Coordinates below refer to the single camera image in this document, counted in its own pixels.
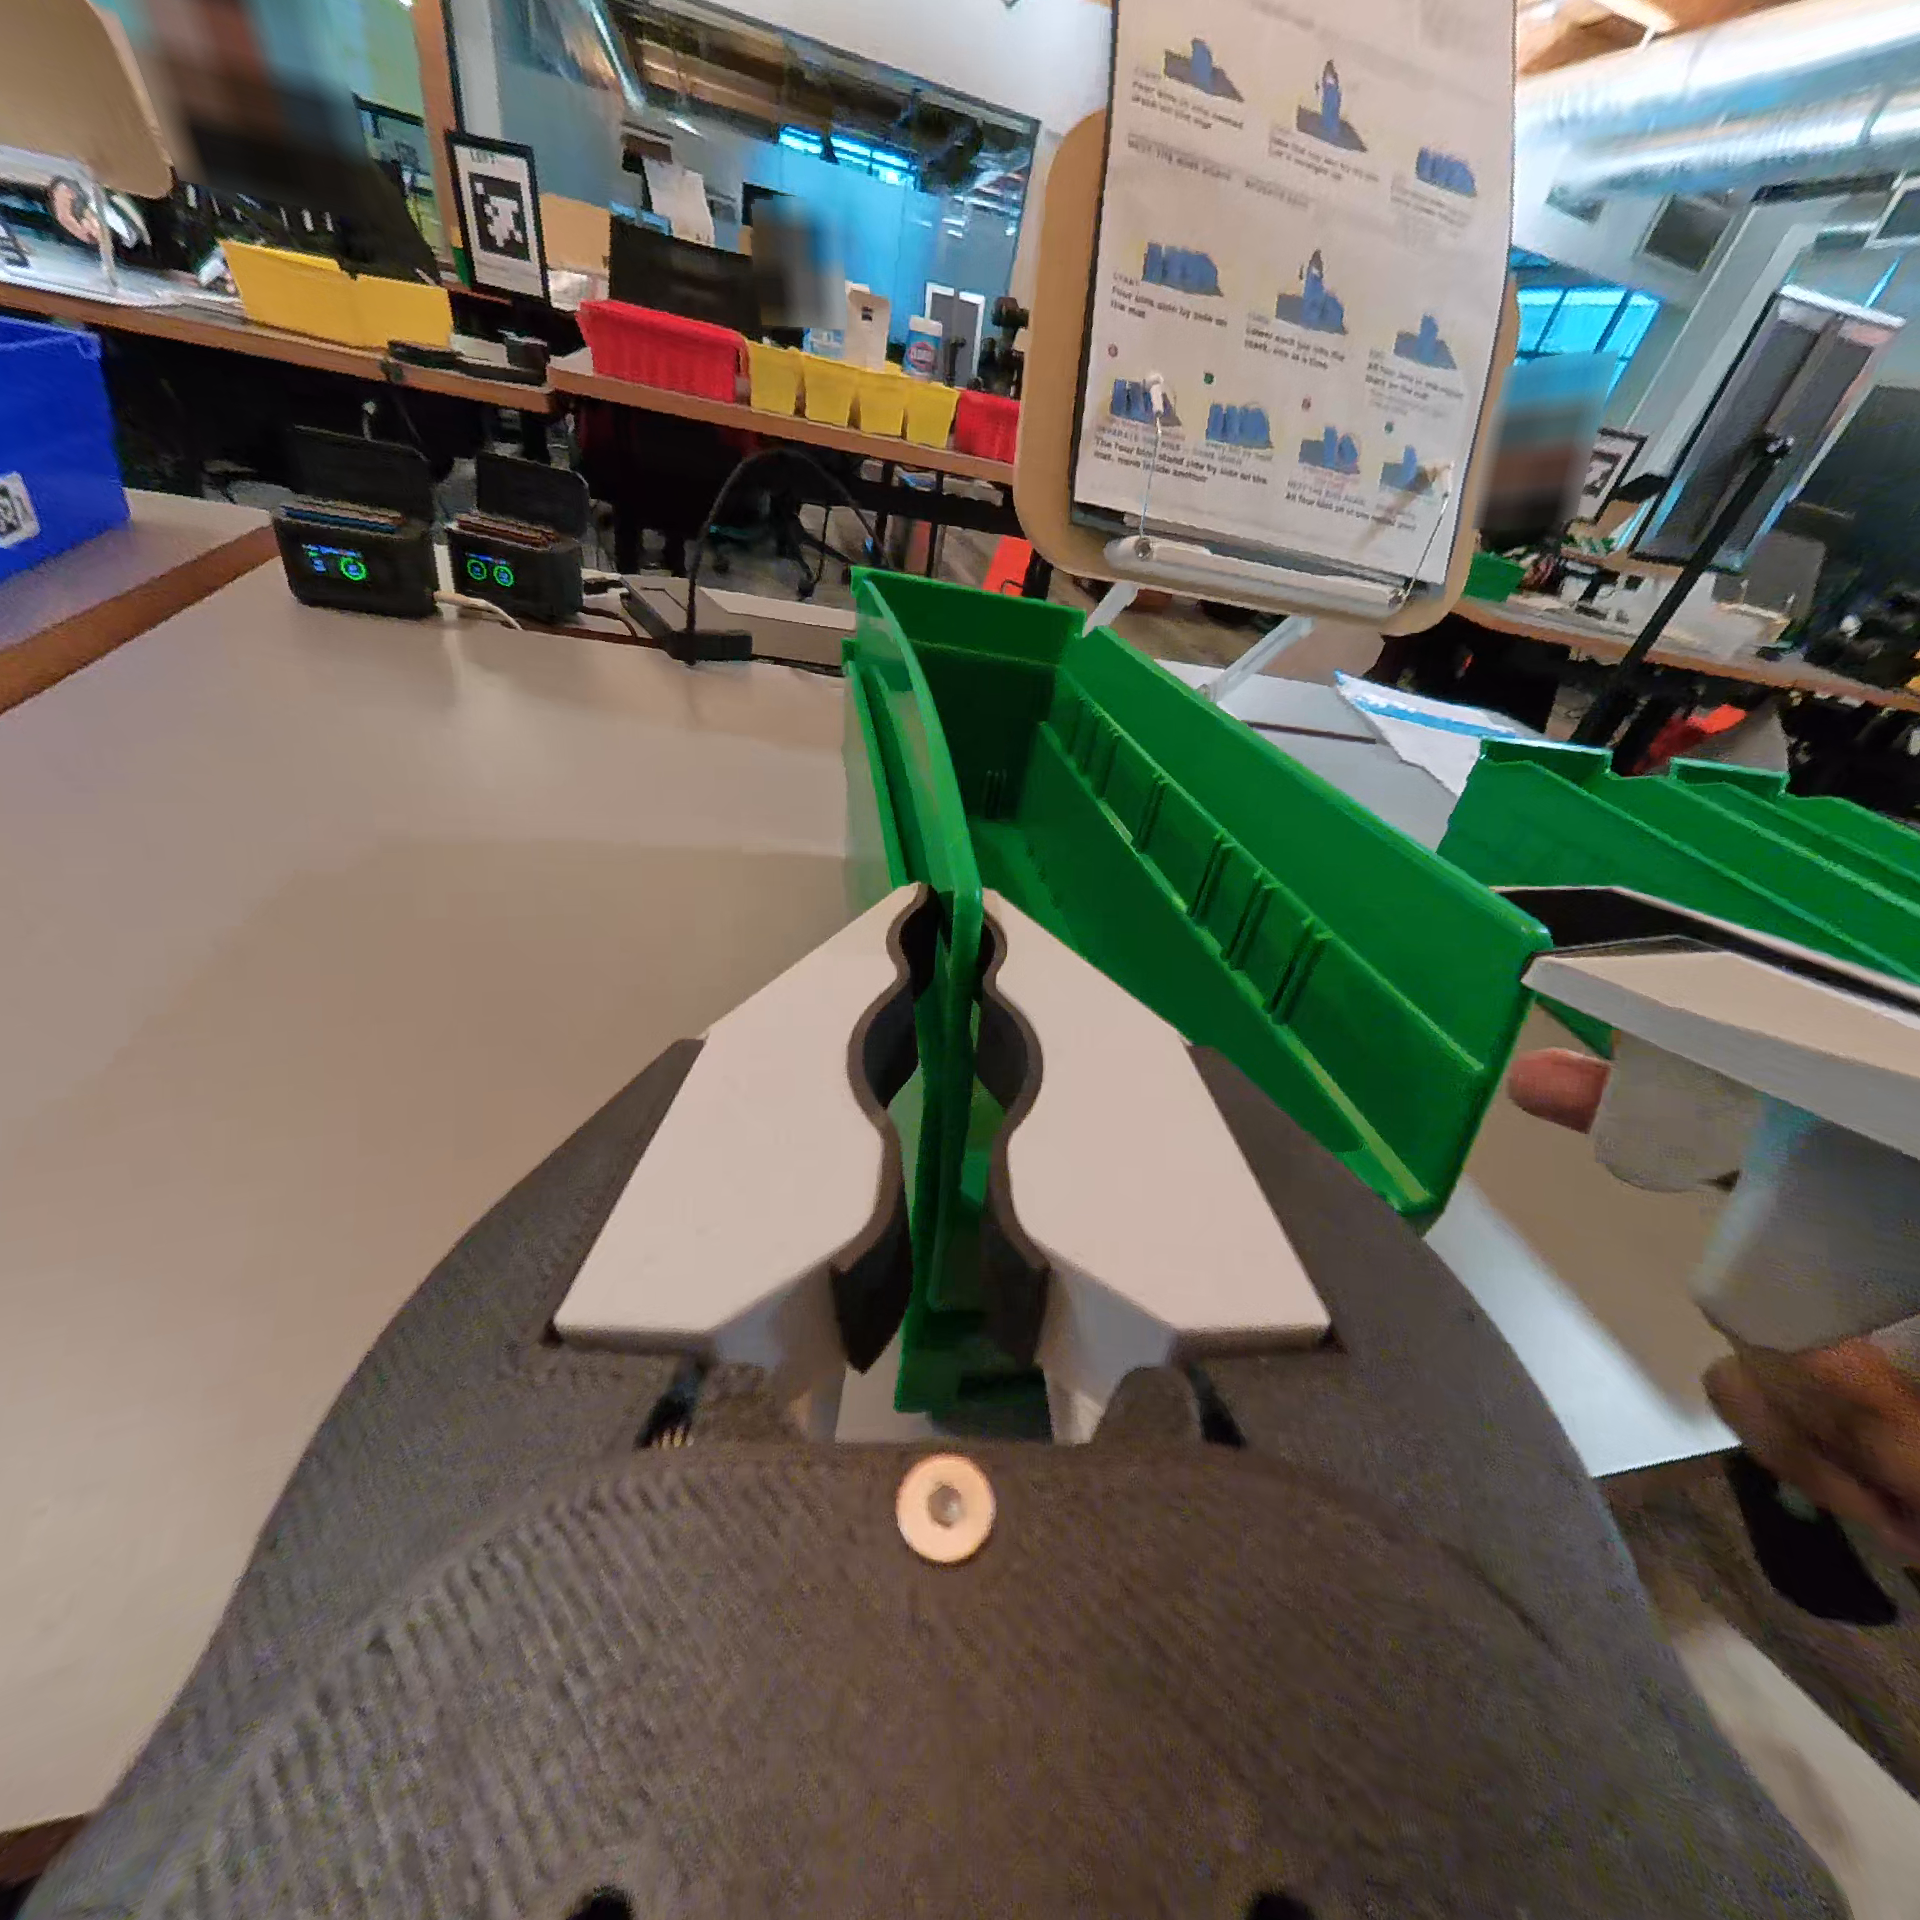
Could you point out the silver spiral duct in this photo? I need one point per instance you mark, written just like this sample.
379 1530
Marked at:
1725 119

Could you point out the printed instruction sheet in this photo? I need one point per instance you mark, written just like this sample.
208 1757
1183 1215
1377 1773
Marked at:
1277 376

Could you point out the person's right hand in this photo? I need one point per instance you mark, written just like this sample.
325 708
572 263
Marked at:
1875 1442

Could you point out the grey pole-mounted monitor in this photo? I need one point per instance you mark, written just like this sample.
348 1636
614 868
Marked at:
1756 422

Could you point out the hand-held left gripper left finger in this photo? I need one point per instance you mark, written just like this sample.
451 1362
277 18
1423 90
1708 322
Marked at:
727 1194

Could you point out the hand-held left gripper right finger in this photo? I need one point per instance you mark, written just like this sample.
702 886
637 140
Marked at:
1156 1200

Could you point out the black monitor pole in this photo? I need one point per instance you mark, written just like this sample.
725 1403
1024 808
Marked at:
1695 594

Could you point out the cardboard panel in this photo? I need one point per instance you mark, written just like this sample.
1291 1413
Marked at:
76 90

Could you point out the small yellow bin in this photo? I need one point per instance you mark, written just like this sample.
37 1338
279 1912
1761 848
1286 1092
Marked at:
779 379
832 389
931 412
886 403

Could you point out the long wooden workbench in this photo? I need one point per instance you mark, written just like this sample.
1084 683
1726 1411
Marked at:
902 458

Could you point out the green plastic bin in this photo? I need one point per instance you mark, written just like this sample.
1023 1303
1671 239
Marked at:
1277 931
1725 780
1545 826
1862 820

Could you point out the wood-edged grey table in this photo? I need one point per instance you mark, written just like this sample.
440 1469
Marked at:
136 587

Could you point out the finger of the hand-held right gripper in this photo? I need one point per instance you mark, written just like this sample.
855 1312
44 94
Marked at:
1769 1051
1725 931

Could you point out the wooden table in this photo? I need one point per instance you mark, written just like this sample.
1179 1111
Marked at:
1725 662

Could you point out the white document stand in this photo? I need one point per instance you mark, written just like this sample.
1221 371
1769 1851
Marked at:
1049 451

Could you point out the blue plastic bin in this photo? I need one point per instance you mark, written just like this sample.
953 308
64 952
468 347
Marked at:
61 435

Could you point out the grey desk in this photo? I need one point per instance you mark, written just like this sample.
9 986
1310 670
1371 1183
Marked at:
375 931

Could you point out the small red bin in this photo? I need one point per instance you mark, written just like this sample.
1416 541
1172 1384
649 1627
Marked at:
988 426

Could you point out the clear bag of papers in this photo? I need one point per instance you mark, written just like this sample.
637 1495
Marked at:
1424 727

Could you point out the large black television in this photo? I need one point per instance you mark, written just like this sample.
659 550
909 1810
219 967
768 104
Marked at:
1862 511

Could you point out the orange traffic cone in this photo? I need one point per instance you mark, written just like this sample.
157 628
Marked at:
1014 573

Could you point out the large yellow bin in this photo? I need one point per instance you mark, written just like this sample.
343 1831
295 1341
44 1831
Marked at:
300 294

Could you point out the small green bin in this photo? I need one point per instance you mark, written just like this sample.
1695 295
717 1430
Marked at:
1494 579

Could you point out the black-white marker sign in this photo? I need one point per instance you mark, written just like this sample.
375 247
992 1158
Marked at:
494 212
1624 470

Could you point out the white carton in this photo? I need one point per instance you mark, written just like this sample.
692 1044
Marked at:
868 327

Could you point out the black computer monitor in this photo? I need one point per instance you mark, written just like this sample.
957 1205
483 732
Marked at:
676 285

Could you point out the large red bin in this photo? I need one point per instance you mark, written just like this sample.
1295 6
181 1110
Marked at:
662 354

